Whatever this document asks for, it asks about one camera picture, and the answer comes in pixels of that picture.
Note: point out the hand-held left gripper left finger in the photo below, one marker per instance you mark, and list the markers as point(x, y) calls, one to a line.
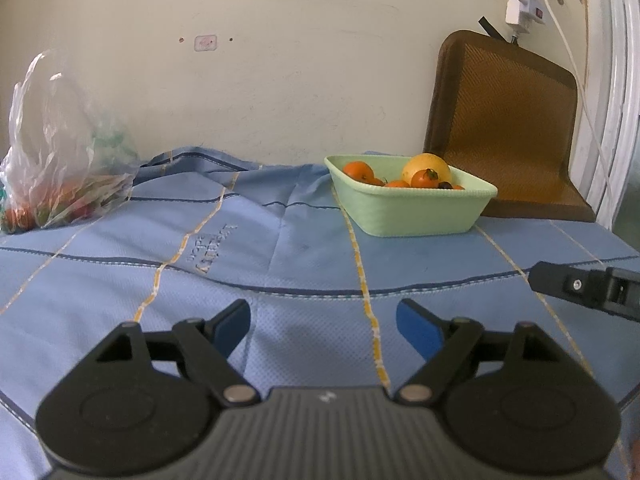
point(235, 322)

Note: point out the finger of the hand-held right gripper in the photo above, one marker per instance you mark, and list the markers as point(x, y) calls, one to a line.
point(560, 282)

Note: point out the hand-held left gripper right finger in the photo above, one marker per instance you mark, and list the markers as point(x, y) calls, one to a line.
point(415, 330)

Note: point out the light green plastic basket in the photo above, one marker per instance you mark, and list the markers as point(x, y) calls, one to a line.
point(410, 212)

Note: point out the pile of mixed small tomatoes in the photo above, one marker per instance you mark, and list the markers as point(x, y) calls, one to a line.
point(425, 179)

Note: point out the blue checked cloth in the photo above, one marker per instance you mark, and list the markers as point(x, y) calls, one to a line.
point(125, 240)

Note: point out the large yellow citrus fruit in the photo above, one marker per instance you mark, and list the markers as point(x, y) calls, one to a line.
point(425, 162)

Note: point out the brown woven chair mat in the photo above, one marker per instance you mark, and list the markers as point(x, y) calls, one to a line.
point(505, 120)

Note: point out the clear plastic bag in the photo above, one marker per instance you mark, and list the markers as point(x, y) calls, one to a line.
point(60, 160)

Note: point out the black tape strip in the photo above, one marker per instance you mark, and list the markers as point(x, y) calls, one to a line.
point(490, 27)

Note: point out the white window frame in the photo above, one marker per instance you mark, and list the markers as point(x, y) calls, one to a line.
point(620, 85)

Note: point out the clear adhesive wall patch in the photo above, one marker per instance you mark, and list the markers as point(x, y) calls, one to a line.
point(205, 42)

